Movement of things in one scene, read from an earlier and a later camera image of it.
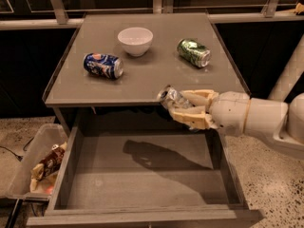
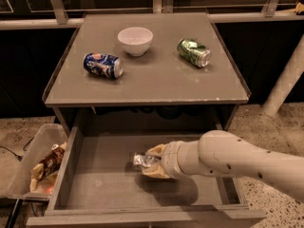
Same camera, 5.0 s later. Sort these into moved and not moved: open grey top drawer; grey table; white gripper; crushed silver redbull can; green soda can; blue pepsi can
Moved: crushed silver redbull can; white gripper
Not moved: grey table; open grey top drawer; green soda can; blue pepsi can
